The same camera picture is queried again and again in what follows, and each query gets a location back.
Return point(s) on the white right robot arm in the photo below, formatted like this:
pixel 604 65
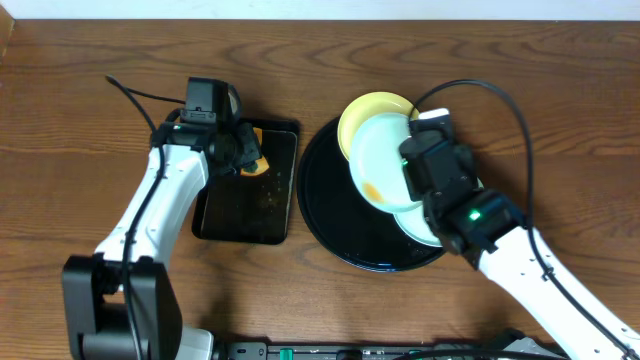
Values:
pixel 498 240

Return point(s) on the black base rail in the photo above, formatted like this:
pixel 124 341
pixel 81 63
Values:
pixel 262 348

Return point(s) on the yellow plate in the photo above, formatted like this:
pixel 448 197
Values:
pixel 355 112

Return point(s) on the orange green scrub sponge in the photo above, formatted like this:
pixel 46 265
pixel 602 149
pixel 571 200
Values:
pixel 261 165

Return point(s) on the black round tray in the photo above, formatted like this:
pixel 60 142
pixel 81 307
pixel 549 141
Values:
pixel 343 222

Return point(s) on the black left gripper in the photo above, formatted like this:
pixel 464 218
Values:
pixel 248 151

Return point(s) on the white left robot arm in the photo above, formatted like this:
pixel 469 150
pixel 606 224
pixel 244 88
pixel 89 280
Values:
pixel 119 302

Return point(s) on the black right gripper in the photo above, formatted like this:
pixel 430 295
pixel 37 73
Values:
pixel 467 162

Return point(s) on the black rectangular tray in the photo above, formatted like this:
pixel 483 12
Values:
pixel 252 209

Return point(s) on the light blue plate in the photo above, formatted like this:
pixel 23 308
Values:
pixel 409 215
pixel 375 163

